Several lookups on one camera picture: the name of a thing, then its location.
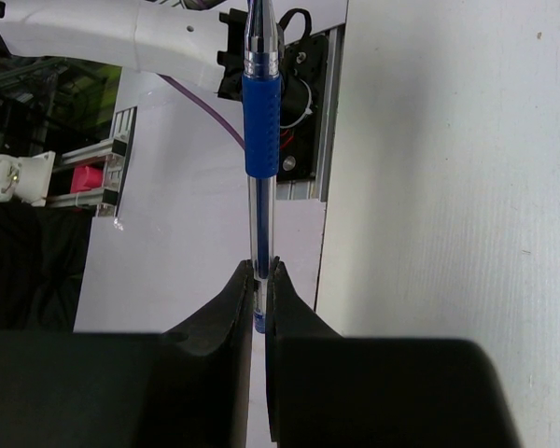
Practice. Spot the aluminium frame rails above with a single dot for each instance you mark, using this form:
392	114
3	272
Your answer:
111	155

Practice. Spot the red block under frame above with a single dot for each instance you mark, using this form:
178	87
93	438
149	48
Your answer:
86	178

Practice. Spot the white clamp fixture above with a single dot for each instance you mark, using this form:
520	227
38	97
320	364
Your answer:
26	178

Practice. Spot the blue ballpoint pen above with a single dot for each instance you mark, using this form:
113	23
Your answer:
261	89

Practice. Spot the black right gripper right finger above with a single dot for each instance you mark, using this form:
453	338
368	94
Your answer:
327	390

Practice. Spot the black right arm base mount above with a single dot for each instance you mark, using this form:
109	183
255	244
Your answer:
303	68

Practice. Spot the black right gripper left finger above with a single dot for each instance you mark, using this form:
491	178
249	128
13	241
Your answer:
185	387

